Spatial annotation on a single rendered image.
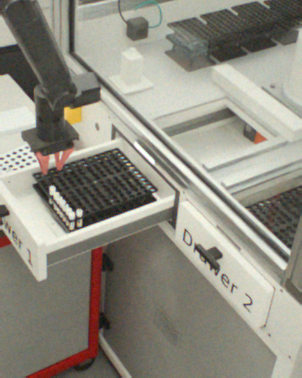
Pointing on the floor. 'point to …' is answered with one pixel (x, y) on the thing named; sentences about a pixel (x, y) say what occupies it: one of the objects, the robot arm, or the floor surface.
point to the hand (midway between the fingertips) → (50, 167)
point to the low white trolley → (45, 294)
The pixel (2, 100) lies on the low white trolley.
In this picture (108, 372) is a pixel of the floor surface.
